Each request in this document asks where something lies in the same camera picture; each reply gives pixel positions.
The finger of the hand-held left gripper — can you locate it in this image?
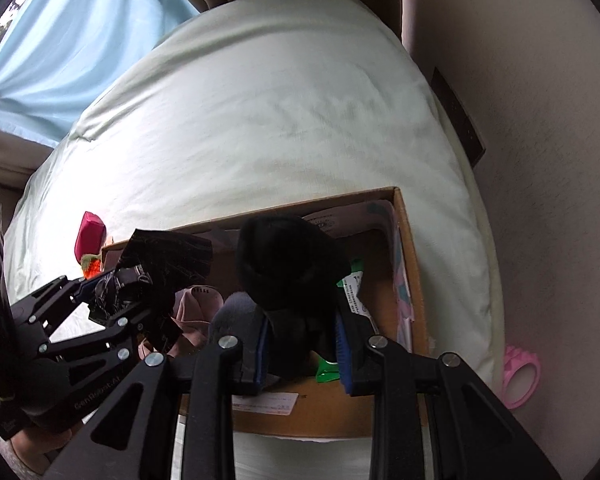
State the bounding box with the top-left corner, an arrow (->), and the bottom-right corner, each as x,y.
41,304 -> 154,362
10,266 -> 149,331

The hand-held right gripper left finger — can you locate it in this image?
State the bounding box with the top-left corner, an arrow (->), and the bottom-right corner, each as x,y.
42,317 -> 272,480

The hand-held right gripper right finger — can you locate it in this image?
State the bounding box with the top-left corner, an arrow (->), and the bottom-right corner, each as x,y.
335,310 -> 563,480

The blue grey sock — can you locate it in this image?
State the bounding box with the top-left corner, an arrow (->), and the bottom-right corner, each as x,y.
207,292 -> 264,347

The cardboard box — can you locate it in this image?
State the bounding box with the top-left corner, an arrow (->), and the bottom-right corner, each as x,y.
100,186 -> 429,439

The green tissue packet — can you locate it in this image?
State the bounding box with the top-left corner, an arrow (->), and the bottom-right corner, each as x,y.
315,257 -> 368,384

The pink cap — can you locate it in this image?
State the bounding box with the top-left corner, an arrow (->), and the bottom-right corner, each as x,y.
139,285 -> 226,359

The black sock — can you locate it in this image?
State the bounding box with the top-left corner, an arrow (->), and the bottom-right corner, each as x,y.
236,215 -> 353,377

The black patterned cloth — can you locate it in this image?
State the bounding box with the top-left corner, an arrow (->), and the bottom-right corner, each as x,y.
87,229 -> 214,356

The person's left hand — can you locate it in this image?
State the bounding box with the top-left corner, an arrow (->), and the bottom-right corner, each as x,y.
9,430 -> 75,477

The orange knitted toy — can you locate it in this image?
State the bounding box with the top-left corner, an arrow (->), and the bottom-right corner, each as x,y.
80,254 -> 104,281

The magenta pouch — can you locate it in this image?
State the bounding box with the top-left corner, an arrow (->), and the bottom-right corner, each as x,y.
75,211 -> 107,267

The pink foam roller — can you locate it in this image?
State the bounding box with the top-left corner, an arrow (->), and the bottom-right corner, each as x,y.
500,345 -> 542,409

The bed with pale green sheet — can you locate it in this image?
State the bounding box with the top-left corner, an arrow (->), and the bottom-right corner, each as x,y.
2,0 -> 507,480

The light blue hanging cloth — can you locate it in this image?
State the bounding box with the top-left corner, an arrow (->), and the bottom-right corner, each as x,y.
0,0 -> 201,149

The dark wall plate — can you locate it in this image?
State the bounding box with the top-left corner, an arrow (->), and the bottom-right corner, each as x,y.
431,66 -> 486,169

